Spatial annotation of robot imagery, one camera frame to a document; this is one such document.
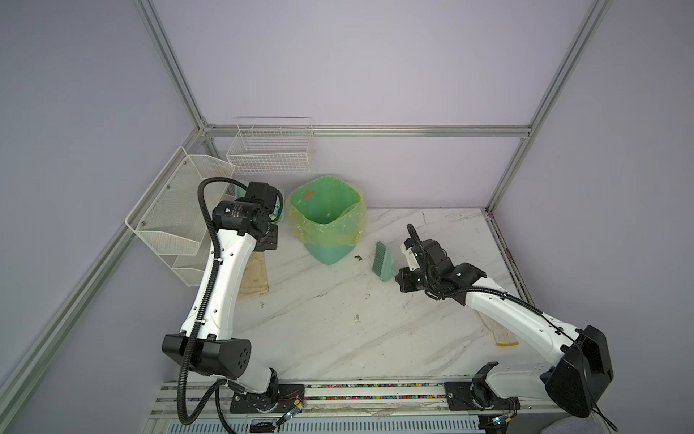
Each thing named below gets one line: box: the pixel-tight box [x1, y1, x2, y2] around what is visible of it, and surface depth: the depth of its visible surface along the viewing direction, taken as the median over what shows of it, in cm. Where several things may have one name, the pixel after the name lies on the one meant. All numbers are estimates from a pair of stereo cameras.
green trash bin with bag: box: [284, 176, 367, 265], surface depth 92 cm
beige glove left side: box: [236, 251, 270, 301], surface depth 100 cm
